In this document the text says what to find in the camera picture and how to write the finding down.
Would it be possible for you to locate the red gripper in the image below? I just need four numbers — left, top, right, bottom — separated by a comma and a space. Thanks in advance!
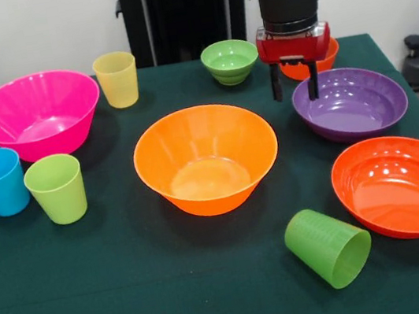
254, 17, 342, 108

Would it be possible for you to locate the purple bowl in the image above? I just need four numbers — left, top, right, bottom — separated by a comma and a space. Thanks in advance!
287, 57, 414, 152

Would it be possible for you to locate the large orange bowl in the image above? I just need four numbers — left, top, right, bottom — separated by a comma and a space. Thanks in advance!
126, 93, 289, 228

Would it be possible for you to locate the small orange bowl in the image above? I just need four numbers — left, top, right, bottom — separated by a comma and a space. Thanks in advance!
276, 35, 345, 85

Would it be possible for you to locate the small green bowl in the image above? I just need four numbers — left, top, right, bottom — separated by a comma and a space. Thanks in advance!
198, 35, 264, 91

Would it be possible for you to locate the wide red-orange bowl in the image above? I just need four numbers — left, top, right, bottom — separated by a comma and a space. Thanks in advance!
325, 131, 419, 252

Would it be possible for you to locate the yellow cup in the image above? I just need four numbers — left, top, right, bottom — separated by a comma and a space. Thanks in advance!
90, 48, 144, 113

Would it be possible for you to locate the large pink bowl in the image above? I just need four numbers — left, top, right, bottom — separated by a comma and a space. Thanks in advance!
0, 63, 110, 168

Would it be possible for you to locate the lime green cup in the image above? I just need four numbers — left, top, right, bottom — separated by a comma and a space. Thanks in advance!
20, 150, 91, 231

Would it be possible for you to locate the dark green tablecloth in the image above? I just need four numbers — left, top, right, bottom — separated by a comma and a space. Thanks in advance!
0, 24, 419, 314

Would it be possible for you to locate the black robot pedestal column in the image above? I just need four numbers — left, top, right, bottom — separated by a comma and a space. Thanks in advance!
113, 0, 267, 72

